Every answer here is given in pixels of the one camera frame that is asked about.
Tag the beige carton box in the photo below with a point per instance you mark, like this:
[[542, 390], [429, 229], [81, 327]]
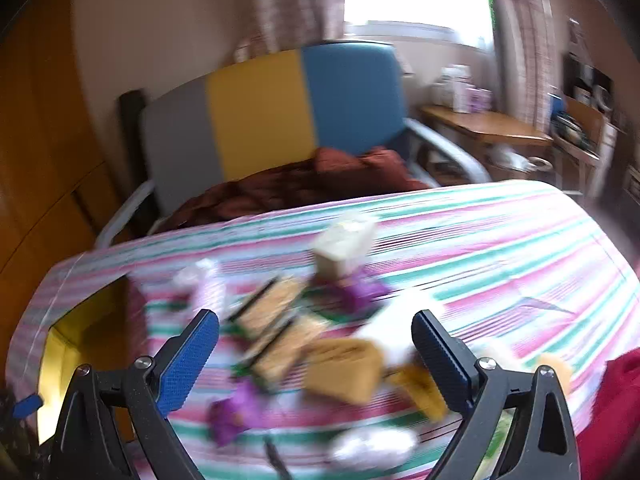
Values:
[[345, 247]]

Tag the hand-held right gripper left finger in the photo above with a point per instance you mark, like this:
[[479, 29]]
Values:
[[190, 360]]

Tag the cluttered shelf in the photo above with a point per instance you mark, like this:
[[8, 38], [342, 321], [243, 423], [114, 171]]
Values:
[[585, 110]]

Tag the white packet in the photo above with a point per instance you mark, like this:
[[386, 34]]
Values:
[[395, 325]]

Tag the dark red blanket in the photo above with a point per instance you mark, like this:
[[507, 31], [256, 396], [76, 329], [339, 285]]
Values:
[[300, 180]]

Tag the wooden desk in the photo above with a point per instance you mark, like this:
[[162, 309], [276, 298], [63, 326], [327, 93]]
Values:
[[490, 127]]

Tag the purple snack packet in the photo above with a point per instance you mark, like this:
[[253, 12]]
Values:
[[232, 410], [360, 292]]

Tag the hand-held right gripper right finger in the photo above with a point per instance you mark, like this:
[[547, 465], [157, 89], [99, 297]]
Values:
[[445, 365]]

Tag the wooden wardrobe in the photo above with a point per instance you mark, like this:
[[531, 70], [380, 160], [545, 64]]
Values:
[[40, 135]]

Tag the grey yellow blue chair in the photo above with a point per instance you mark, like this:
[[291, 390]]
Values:
[[260, 110]]

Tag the pink plastic roll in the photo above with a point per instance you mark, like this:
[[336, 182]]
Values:
[[210, 285]]

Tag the yellow sponge block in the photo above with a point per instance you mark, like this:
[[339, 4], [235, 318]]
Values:
[[345, 370], [420, 392]]

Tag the gold tray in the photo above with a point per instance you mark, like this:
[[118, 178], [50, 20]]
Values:
[[55, 360]]

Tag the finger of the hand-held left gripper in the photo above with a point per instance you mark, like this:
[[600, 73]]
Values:
[[26, 405]]

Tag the checked curtain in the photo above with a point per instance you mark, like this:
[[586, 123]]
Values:
[[295, 0], [525, 35]]

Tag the striped tablecloth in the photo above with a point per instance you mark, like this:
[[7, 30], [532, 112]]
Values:
[[500, 240]]

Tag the white carton box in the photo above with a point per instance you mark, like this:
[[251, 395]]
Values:
[[455, 85]]

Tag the cracker packet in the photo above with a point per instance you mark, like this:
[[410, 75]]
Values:
[[290, 352], [270, 305]]

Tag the small purple box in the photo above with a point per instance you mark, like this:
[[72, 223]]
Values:
[[478, 100]]

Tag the red cloth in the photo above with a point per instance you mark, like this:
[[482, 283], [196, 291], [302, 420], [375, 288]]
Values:
[[615, 410]]

